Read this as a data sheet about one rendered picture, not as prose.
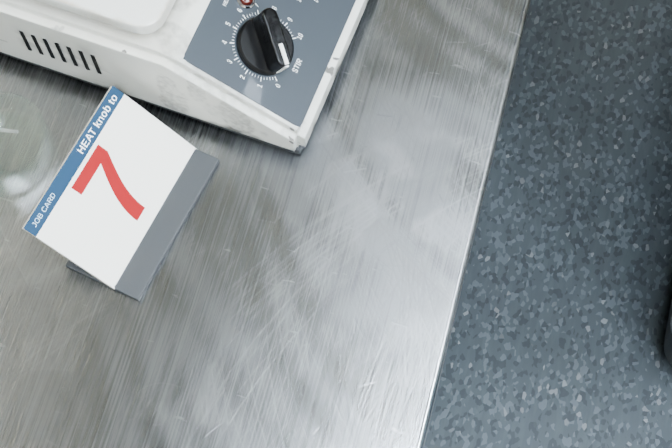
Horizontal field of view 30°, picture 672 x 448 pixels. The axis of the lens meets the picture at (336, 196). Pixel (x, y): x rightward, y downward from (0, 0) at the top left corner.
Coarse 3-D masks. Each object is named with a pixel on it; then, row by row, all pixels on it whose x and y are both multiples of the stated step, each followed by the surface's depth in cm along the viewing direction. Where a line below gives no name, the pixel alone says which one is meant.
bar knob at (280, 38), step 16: (256, 16) 65; (272, 16) 65; (240, 32) 65; (256, 32) 66; (272, 32) 64; (288, 32) 66; (240, 48) 65; (256, 48) 65; (272, 48) 64; (288, 48) 65; (256, 64) 65; (272, 64) 65; (288, 64) 65
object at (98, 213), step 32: (128, 128) 67; (160, 128) 68; (96, 160) 65; (128, 160) 66; (160, 160) 68; (64, 192) 64; (96, 192) 65; (128, 192) 66; (64, 224) 64; (96, 224) 65; (128, 224) 66; (96, 256) 65
